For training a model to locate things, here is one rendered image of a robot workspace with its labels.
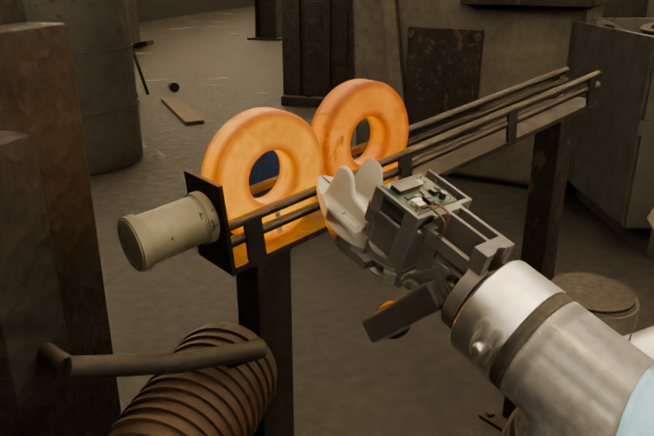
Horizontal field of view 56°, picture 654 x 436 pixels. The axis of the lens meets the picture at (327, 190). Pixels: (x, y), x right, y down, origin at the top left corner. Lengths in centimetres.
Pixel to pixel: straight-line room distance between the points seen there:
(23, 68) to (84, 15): 231
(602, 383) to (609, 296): 46
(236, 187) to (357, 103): 19
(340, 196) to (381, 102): 24
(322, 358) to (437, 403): 31
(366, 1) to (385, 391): 195
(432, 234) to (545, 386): 14
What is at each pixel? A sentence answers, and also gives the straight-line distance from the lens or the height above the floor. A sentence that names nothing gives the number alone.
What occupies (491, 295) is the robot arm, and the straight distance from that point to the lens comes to 48.
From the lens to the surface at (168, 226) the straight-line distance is 65.
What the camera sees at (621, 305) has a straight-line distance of 90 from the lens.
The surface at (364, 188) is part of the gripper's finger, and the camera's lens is 61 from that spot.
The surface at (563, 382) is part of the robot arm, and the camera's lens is 47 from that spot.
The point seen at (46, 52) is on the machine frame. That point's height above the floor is 84.
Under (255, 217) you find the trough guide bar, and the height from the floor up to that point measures 67.
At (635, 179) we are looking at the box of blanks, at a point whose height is 29.
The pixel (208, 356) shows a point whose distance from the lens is 65.
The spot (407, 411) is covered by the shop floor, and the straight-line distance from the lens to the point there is 148.
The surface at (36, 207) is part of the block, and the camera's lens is 60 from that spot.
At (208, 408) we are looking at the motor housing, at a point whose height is 52.
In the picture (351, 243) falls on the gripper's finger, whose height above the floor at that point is 70.
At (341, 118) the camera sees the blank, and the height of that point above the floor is 76.
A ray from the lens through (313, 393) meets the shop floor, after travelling 151.
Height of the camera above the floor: 93
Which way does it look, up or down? 20 degrees down
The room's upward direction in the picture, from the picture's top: straight up
